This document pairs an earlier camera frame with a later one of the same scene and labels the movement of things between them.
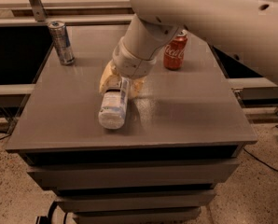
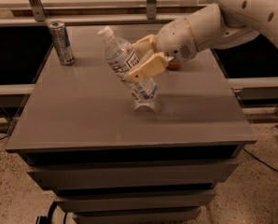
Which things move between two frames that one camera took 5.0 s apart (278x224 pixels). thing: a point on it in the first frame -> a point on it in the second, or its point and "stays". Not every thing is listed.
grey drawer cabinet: x=181 y=141 stays
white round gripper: x=130 y=63 -> x=175 y=41
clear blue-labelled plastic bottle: x=112 y=110 -> x=122 y=62
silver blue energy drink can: x=60 y=35 stays
